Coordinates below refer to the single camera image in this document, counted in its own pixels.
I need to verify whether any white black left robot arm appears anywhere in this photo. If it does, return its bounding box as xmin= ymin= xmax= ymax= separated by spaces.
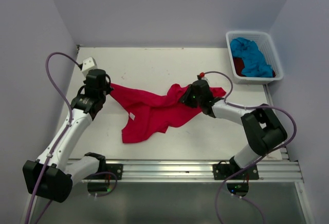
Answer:
xmin=23 ymin=69 xmax=112 ymax=202

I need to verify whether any dark red t shirt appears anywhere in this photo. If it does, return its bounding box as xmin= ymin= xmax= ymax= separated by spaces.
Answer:
xmin=233 ymin=58 xmax=276 ymax=78

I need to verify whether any blue t shirt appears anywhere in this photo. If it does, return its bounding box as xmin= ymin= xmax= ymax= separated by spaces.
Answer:
xmin=230 ymin=38 xmax=267 ymax=65

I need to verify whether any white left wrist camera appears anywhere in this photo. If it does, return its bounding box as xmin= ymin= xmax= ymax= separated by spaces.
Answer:
xmin=81 ymin=57 xmax=98 ymax=77

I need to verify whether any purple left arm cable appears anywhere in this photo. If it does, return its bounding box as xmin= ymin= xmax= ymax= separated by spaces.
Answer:
xmin=24 ymin=52 xmax=118 ymax=224

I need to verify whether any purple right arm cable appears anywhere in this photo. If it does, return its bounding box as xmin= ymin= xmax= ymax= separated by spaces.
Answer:
xmin=203 ymin=71 xmax=298 ymax=224

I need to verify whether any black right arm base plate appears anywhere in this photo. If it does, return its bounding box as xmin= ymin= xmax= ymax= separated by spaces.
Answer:
xmin=212 ymin=161 xmax=260 ymax=180

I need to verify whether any pink red t shirt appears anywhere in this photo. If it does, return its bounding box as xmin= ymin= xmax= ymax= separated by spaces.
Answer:
xmin=109 ymin=82 xmax=227 ymax=144

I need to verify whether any white plastic laundry basket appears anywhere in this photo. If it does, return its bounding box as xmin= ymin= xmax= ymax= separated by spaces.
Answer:
xmin=226 ymin=30 xmax=283 ymax=85

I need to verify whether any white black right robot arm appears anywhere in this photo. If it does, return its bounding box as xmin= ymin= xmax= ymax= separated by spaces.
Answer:
xmin=179 ymin=80 xmax=287 ymax=179

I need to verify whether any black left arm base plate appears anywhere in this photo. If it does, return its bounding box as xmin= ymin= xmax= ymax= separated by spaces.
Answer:
xmin=104 ymin=163 xmax=123 ymax=180

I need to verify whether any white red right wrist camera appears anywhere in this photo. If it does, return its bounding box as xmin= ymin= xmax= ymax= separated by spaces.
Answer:
xmin=197 ymin=72 xmax=209 ymax=82

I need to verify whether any aluminium mounting rail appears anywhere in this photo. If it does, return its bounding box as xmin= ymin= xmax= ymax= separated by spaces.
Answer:
xmin=106 ymin=160 xmax=303 ymax=183

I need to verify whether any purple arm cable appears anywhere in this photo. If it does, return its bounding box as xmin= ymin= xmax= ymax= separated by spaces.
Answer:
xmin=203 ymin=71 xmax=298 ymax=224
xmin=24 ymin=52 xmax=118 ymax=224

